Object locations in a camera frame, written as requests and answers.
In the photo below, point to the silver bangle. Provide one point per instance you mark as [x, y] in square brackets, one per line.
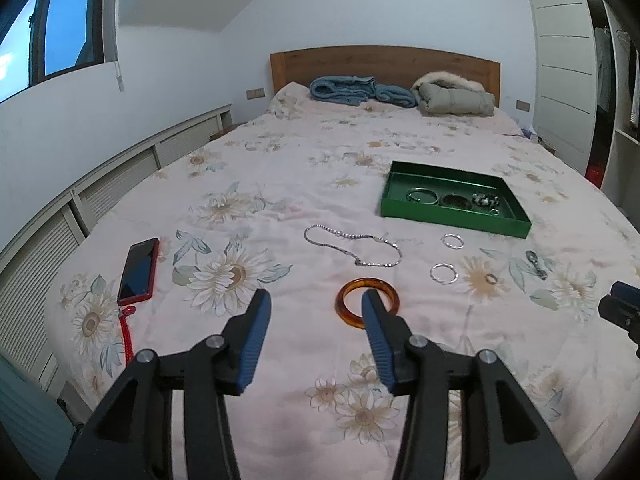
[410, 196]
[433, 275]
[443, 240]

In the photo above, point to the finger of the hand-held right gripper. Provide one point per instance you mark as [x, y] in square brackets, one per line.
[620, 310]

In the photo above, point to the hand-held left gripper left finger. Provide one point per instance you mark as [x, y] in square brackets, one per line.
[252, 340]

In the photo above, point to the wall socket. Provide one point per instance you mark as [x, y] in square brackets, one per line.
[255, 93]
[522, 105]

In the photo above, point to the red box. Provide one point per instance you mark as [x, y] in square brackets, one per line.
[595, 172]

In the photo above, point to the white wardrobe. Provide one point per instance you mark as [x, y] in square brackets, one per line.
[562, 60]

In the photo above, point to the amber bangle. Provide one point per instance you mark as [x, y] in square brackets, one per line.
[345, 310]

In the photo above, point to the window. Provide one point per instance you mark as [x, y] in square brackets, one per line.
[60, 25]

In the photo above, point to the blue folded blanket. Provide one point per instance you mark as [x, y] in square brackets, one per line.
[345, 89]

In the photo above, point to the red smartphone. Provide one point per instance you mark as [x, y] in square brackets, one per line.
[139, 271]

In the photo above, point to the white louvered wall cabinet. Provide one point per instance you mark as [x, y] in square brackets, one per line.
[120, 180]

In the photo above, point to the wooden headboard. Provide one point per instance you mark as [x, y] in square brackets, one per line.
[390, 62]

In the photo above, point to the dark metal hair clip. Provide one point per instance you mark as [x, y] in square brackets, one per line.
[534, 260]

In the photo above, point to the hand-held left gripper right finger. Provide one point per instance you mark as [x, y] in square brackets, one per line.
[376, 335]

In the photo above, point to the hanging clothes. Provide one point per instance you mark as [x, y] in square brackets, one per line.
[603, 65]

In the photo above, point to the beige padded jacket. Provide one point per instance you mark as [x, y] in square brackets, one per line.
[452, 100]

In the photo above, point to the green tray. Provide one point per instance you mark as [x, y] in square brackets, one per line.
[425, 212]

